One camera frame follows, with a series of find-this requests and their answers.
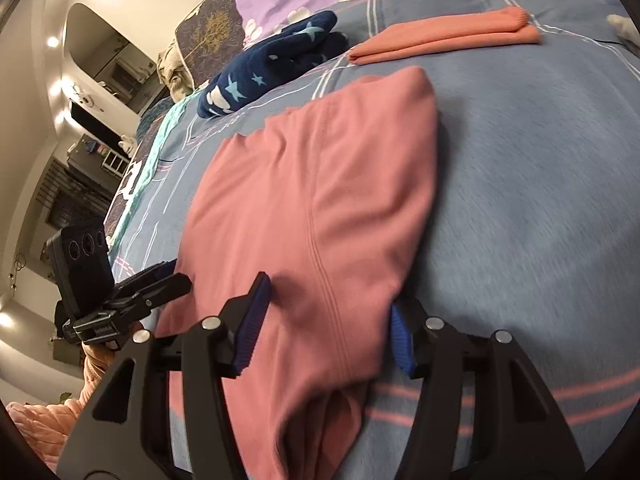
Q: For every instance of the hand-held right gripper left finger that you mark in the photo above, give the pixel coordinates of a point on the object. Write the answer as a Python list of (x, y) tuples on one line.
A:
[(250, 327)]

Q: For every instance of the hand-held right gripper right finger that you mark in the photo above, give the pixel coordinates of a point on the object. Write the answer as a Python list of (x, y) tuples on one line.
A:
[(400, 340)]

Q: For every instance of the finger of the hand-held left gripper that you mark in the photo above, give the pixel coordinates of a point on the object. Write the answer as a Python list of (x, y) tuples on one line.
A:
[(160, 290), (150, 272)]

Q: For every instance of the pink garment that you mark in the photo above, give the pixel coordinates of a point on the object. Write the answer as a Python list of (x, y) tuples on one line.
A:
[(320, 200)]

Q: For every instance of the person's left forearm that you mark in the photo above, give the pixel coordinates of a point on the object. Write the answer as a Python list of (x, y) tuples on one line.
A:
[(97, 365)]

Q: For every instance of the dark cabinet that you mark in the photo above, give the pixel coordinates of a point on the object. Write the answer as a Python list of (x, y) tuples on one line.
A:
[(87, 172)]

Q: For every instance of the teal blanket trim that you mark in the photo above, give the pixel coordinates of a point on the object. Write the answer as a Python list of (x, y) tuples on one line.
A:
[(150, 155)]

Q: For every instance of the black television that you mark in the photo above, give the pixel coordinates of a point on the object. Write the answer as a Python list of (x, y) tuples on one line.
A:
[(97, 122)]

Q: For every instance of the beige patterned cloth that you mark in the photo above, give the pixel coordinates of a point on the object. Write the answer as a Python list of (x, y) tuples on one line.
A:
[(174, 75)]

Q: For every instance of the blue plaid bed sheet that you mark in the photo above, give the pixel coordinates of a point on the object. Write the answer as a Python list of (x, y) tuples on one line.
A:
[(525, 185)]

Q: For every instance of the navy star print garment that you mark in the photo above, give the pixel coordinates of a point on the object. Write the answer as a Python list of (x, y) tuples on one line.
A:
[(270, 65)]

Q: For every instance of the dark tree print pillow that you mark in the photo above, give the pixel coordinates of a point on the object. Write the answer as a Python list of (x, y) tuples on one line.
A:
[(210, 27)]

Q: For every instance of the orange folded garment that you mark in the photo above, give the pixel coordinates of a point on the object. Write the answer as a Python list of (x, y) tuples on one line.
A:
[(445, 35)]

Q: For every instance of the arched wall mirror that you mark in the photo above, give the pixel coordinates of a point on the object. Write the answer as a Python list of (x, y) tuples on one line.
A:
[(110, 45)]

